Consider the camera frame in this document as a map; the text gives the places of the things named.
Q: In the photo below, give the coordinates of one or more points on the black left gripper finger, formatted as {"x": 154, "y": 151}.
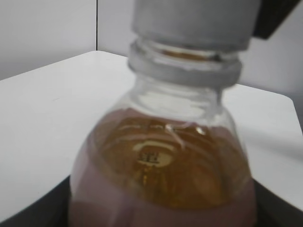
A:
{"x": 271, "y": 16}

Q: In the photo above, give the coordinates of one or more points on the white bottle cap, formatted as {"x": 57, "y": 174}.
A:
{"x": 213, "y": 25}

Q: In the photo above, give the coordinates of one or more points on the pink peach tea bottle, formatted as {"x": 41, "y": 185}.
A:
{"x": 167, "y": 154}

